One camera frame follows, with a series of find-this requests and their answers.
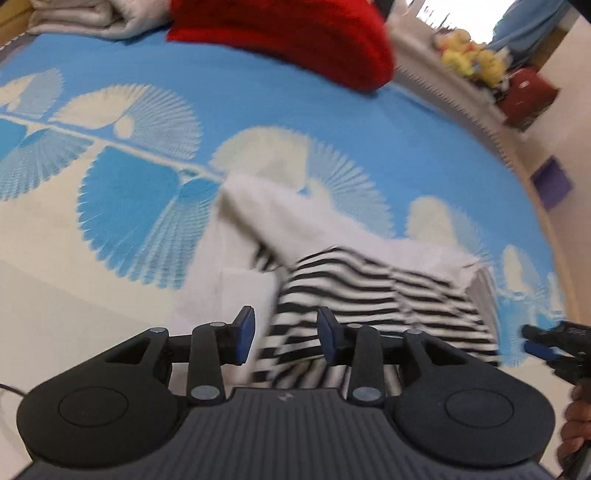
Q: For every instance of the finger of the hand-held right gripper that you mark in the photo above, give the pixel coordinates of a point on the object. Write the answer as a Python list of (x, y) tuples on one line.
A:
[(540, 350), (540, 333)]

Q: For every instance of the grey trimmed bed mat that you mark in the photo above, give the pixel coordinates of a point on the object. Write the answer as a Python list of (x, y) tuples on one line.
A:
[(466, 124)]

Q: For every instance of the wooden headboard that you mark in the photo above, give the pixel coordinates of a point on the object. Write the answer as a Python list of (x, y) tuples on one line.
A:
[(11, 21)]

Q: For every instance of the wooden bed frame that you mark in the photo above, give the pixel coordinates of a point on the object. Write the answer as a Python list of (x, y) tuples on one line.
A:
[(561, 258)]

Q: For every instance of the cream folded quilt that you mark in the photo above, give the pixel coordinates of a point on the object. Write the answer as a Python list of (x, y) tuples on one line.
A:
[(92, 18)]

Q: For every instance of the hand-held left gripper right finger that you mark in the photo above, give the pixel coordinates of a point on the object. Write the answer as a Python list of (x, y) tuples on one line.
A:
[(328, 337)]

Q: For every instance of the red cushion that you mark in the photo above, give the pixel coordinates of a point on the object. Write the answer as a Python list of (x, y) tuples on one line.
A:
[(528, 97)]

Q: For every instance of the yellow duck plush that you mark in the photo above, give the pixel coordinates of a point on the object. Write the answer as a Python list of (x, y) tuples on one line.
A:
[(457, 53)]

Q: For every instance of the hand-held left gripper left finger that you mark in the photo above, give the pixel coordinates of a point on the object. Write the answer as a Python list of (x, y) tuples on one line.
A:
[(244, 334)]

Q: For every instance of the yellow round plush toy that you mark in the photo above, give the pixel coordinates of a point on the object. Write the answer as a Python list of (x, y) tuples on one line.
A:
[(489, 67)]

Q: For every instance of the red folded blanket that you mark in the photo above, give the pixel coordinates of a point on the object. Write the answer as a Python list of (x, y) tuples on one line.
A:
[(286, 37)]

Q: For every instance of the blue and cream bed blanket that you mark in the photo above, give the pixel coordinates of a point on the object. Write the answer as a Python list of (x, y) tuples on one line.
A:
[(138, 207)]

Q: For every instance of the striped hooded top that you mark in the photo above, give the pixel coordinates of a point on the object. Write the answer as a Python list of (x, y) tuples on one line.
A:
[(369, 295)]

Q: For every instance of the person's right hand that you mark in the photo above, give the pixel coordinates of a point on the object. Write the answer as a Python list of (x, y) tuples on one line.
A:
[(577, 424)]

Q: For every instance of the blue curtain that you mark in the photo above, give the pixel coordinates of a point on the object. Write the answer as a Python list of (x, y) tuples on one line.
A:
[(531, 25)]

